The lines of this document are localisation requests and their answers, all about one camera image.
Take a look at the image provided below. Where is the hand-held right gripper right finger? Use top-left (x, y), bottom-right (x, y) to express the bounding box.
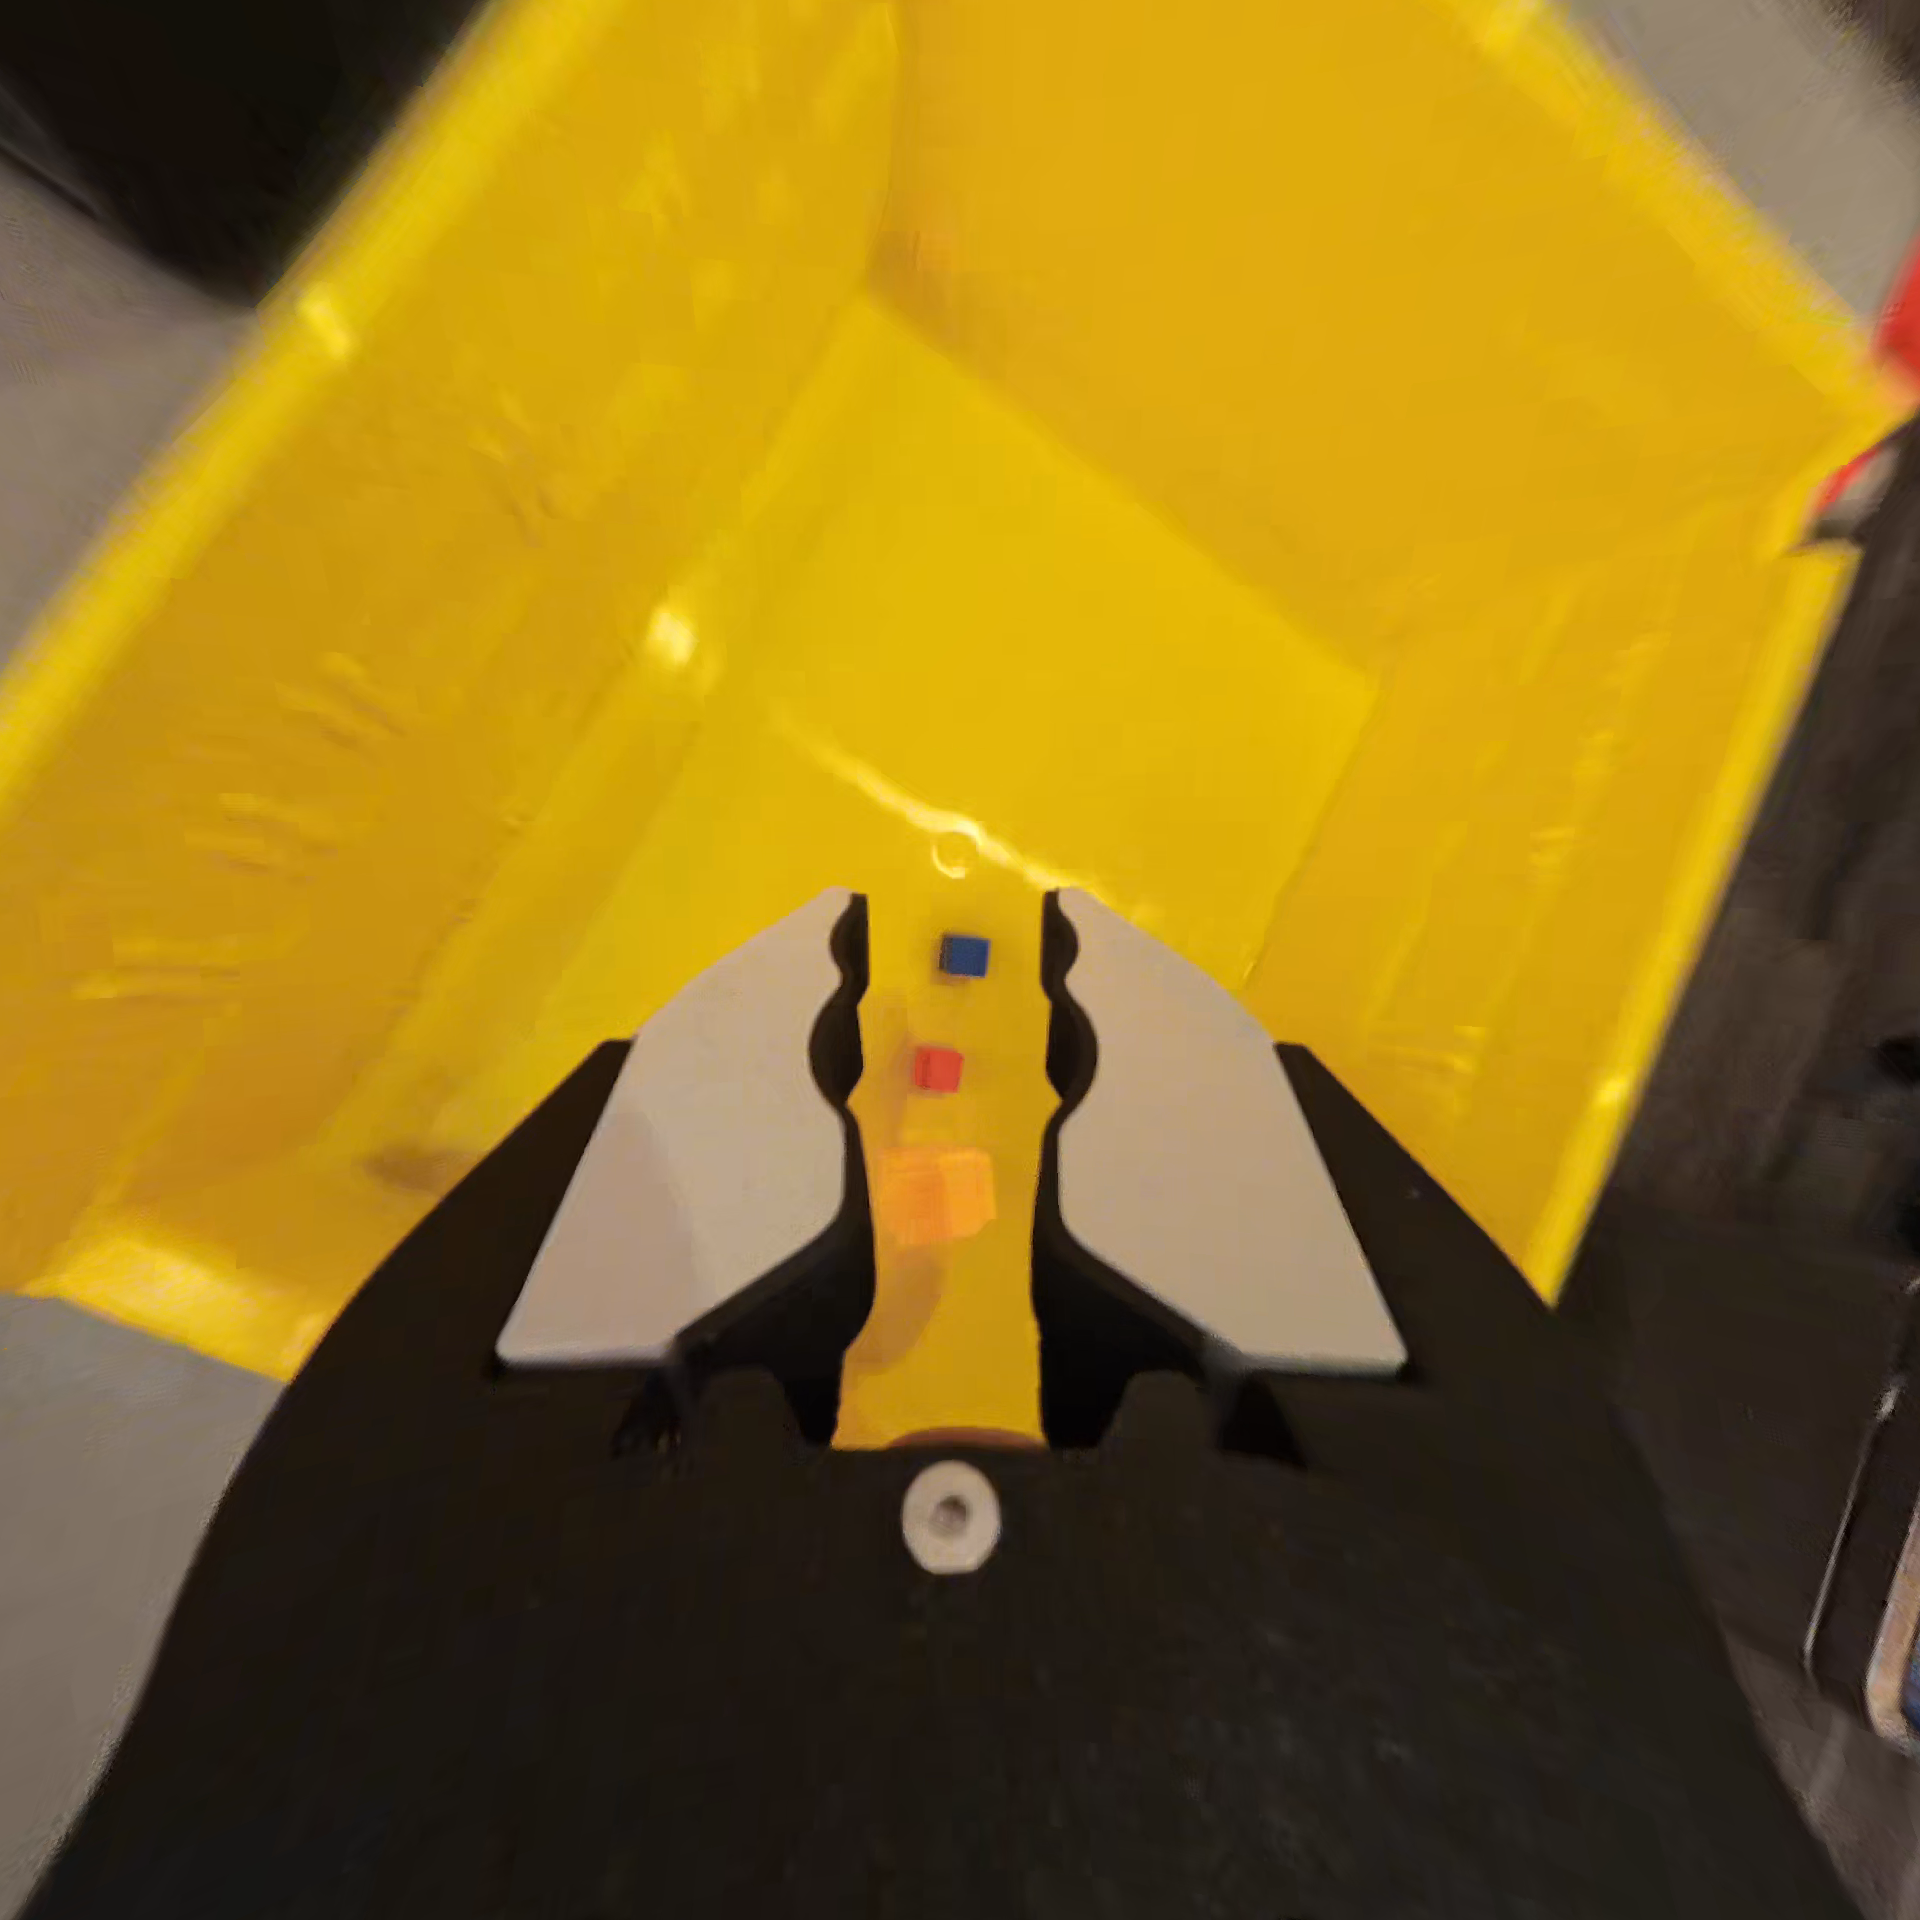
top-left (1034, 883), bottom-right (1412, 1448)

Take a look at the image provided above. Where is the black drawer cabinet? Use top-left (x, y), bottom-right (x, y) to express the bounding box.
top-left (1552, 433), bottom-right (1920, 1920)

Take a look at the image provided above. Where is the small orange cube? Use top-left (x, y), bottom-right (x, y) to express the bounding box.
top-left (877, 1147), bottom-right (1003, 1246)

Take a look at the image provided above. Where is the red object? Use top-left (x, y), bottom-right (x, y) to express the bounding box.
top-left (1806, 247), bottom-right (1920, 534)

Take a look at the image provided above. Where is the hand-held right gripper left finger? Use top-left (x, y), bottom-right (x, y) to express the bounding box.
top-left (496, 886), bottom-right (877, 1448)

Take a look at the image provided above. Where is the yellow plastic bin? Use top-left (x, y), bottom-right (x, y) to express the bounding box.
top-left (0, 0), bottom-right (1914, 1384)

